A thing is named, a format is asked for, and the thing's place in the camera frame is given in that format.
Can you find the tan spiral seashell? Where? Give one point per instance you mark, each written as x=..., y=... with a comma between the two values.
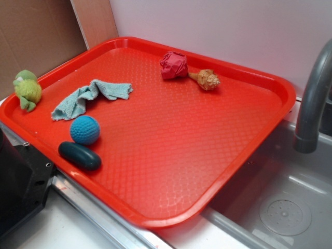
x=206, y=79

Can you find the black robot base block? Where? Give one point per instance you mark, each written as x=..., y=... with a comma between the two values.
x=26, y=175

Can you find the red plastic tray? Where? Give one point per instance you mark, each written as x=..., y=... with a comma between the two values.
x=171, y=146

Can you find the crumpled red paper ball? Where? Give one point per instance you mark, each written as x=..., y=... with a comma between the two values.
x=174, y=64

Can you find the blue dimpled ball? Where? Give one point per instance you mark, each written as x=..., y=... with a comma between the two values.
x=85, y=130

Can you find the light blue cloth rag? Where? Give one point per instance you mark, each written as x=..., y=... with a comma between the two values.
x=74, y=105

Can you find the dark teal oval capsule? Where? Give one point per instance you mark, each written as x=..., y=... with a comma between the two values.
x=80, y=156

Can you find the grey toy sink basin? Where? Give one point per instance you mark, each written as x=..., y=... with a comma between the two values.
x=279, y=198

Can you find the grey toy faucet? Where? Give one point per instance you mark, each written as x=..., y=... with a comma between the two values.
x=314, y=116

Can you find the green plush frog toy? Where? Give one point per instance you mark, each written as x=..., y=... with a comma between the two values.
x=27, y=89

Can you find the brown cardboard panel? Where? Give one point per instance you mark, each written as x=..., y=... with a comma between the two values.
x=37, y=36

